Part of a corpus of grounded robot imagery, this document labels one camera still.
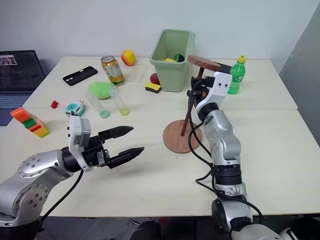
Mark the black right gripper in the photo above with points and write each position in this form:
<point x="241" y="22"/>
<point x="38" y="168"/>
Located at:
<point x="200" y="93"/>

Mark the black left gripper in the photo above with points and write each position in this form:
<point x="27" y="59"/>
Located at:
<point x="93" y="152"/>

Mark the dark wooden pole with disc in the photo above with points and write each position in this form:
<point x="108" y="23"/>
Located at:
<point x="203" y="62"/>

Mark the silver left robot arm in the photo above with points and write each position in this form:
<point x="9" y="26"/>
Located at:
<point x="37" y="172"/>

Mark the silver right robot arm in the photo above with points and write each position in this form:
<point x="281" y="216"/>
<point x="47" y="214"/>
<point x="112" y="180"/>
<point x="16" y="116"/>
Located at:
<point x="222" y="140"/>

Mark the dark green round item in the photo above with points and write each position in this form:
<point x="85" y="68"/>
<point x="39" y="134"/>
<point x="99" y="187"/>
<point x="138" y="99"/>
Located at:
<point x="179" y="58"/>

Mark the round light wooden base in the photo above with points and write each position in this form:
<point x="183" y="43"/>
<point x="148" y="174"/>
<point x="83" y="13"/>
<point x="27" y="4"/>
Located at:
<point x="175" y="140"/>

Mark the light green plastic bin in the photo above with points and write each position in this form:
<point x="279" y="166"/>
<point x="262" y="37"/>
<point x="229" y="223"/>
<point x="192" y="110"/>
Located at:
<point x="172" y="75"/>

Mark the green soda bottle yellow cap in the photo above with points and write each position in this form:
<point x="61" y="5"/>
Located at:
<point x="237" y="75"/>

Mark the yellow toy fruit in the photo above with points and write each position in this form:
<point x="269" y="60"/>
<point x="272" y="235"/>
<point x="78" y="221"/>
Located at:
<point x="169" y="60"/>

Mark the clear tube yellow cap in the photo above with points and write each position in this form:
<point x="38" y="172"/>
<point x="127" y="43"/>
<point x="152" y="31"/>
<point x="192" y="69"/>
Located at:
<point x="119" y="101"/>

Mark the clear tube green cap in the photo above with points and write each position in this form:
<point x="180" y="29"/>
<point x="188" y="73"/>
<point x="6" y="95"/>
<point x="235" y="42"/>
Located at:
<point x="98" y="106"/>

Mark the red toy fruit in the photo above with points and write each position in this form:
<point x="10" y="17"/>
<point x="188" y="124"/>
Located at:
<point x="155" y="78"/>

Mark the yellow and black sponge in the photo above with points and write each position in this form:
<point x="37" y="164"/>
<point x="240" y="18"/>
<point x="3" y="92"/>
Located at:
<point x="152" y="87"/>

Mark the small teal white toy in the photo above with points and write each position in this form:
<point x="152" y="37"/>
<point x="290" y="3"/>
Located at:
<point x="75" y="108"/>

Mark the clear plastic tray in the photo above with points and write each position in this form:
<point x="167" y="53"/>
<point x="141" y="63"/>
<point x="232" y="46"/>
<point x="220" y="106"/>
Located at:
<point x="137" y="73"/>

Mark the gold and green drink can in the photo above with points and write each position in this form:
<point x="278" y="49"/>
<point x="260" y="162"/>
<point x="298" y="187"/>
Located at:
<point x="113" y="71"/>

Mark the red and yellow apple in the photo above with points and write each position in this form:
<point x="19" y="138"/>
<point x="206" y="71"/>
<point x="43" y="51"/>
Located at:
<point x="128" y="57"/>

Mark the small red block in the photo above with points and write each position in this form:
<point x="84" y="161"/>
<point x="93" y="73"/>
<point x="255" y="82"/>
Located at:
<point x="54" y="104"/>

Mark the black smartphone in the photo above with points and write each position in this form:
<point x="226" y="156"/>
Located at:
<point x="80" y="75"/>

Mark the orange green yellow block stack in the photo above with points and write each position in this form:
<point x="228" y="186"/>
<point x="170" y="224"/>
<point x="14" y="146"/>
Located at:
<point x="30" y="122"/>

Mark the dark laptop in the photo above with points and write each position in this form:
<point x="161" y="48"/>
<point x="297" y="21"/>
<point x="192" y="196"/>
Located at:
<point x="17" y="75"/>

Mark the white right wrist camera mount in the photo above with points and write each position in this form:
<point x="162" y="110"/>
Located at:
<point x="218" y="87"/>

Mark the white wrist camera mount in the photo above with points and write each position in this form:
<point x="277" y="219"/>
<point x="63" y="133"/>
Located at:
<point x="218" y="87"/>
<point x="75" y="140"/>

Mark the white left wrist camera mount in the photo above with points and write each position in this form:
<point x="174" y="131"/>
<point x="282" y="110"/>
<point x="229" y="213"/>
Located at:
<point x="75" y="140"/>

